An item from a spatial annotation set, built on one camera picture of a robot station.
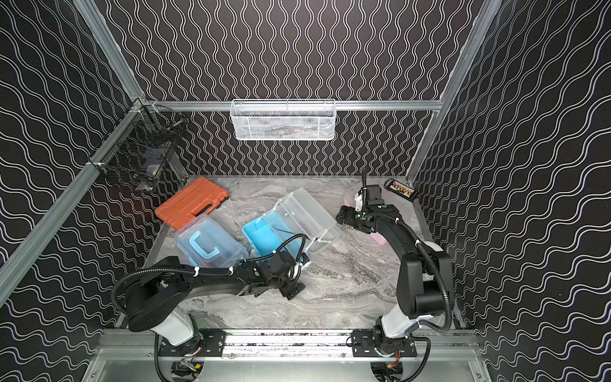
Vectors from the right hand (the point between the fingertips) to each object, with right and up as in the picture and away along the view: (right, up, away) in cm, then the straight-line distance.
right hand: (346, 219), depth 91 cm
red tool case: (-62, +9, +15) cm, 64 cm away
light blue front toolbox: (-52, -8, -7) cm, 53 cm away
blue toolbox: (-19, +2, +3) cm, 19 cm away
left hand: (-18, -20, -6) cm, 28 cm away
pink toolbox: (+3, +7, +9) cm, 12 cm away
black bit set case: (+29, +13, +22) cm, 39 cm away
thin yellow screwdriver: (-24, -5, +1) cm, 24 cm away
